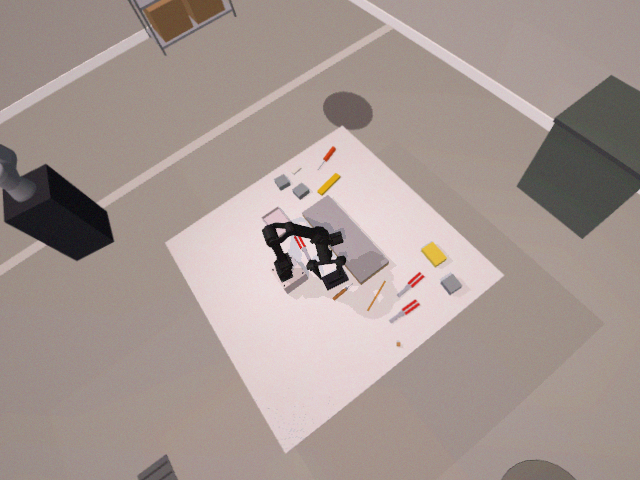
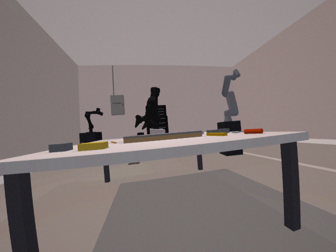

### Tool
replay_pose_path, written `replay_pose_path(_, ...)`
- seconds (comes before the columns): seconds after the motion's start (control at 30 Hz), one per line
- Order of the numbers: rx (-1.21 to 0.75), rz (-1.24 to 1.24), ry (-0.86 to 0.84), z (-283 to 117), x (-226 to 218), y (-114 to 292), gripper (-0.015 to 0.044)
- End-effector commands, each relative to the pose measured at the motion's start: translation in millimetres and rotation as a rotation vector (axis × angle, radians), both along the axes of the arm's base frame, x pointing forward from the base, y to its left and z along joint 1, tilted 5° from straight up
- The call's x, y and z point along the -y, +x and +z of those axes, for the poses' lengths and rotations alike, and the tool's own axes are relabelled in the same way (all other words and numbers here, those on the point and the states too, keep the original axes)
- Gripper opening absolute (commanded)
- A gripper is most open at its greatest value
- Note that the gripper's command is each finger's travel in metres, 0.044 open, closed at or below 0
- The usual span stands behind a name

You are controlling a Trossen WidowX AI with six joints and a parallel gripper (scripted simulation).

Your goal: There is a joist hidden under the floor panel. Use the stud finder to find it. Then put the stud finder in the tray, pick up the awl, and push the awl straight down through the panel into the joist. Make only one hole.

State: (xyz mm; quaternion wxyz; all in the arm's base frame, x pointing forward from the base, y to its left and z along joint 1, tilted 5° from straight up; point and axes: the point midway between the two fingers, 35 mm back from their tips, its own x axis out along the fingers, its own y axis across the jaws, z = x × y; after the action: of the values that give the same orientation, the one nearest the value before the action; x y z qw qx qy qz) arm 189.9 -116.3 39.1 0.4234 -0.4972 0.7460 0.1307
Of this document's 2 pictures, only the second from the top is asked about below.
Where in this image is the orange-handled awl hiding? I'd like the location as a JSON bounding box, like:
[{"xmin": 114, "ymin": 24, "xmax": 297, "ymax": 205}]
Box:
[{"xmin": 237, "ymin": 129, "xmax": 263, "ymax": 134}]

